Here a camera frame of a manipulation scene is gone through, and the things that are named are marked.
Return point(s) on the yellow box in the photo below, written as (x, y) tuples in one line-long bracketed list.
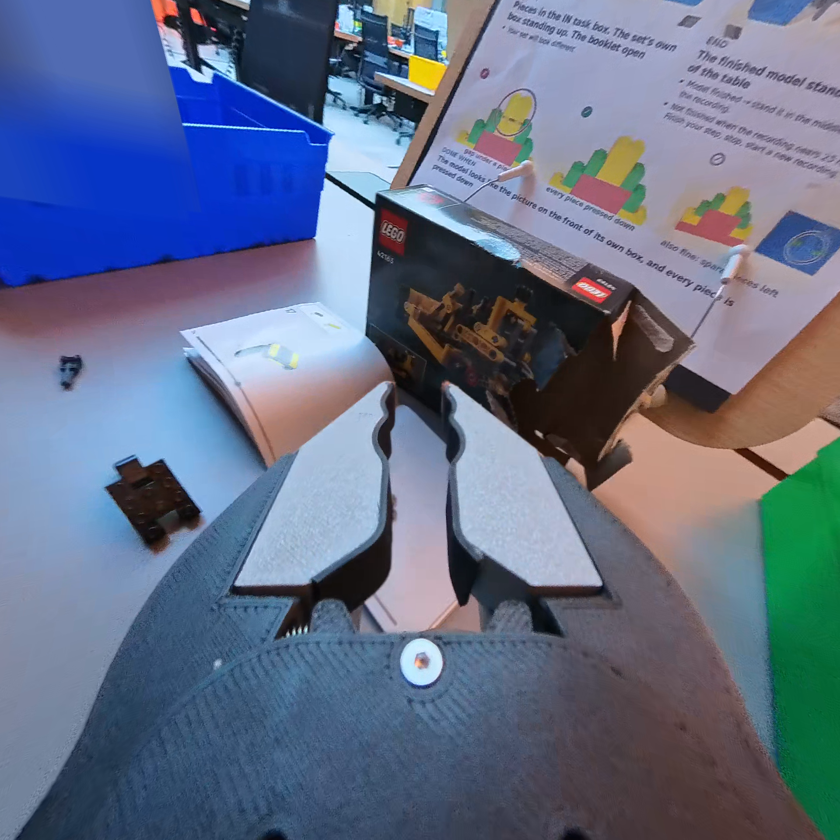
[(426, 72)]

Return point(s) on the blue plastic bin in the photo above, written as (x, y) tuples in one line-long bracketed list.
[(262, 177)]

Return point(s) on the black lego set box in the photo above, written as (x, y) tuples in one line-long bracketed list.
[(459, 289)]

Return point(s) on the green bin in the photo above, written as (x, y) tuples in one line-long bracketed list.
[(804, 623)]

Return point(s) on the black lego plate piece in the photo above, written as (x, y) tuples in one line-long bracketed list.
[(151, 499)]

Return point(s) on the black cabinet panel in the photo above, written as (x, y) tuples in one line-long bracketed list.
[(289, 52)]

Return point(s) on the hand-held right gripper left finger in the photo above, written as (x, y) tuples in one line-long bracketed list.
[(321, 499)]

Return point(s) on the printed instruction sheet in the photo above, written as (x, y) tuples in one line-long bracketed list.
[(623, 98)]

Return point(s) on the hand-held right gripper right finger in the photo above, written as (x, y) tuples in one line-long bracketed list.
[(518, 518)]

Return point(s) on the black office chair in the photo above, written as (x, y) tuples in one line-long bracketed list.
[(374, 52)]

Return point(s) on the small black lego piece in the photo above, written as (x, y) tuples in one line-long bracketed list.
[(69, 371)]

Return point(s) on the wooden office desk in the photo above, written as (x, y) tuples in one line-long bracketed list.
[(403, 85)]

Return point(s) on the white peg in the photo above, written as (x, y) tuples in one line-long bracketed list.
[(515, 170), (735, 262)]

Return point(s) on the white instruction booklet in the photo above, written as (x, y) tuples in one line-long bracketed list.
[(295, 387)]

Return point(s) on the wooden display board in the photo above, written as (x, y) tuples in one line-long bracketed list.
[(754, 413)]

